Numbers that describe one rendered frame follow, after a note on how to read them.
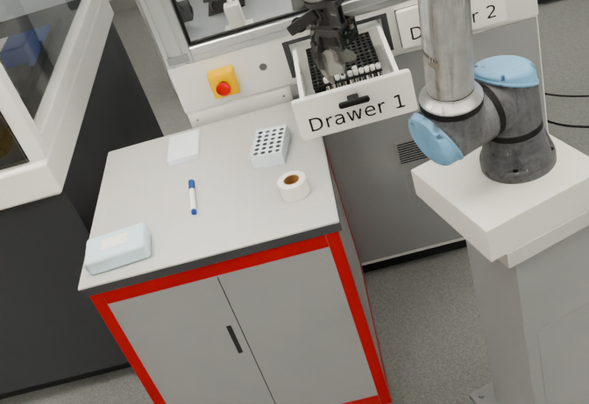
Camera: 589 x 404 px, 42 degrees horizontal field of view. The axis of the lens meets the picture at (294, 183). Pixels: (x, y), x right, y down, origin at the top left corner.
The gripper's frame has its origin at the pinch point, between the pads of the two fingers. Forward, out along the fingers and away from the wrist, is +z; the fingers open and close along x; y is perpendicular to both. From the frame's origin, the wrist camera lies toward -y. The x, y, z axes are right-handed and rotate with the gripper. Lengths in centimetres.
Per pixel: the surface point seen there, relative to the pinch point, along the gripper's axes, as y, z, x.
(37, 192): -68, 14, -48
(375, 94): 6.5, 7.7, 4.9
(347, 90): 1.8, 4.8, 0.9
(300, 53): -28.7, 9.5, 21.1
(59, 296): -84, 55, -53
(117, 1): -332, 89, 180
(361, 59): -5.9, 7.4, 18.4
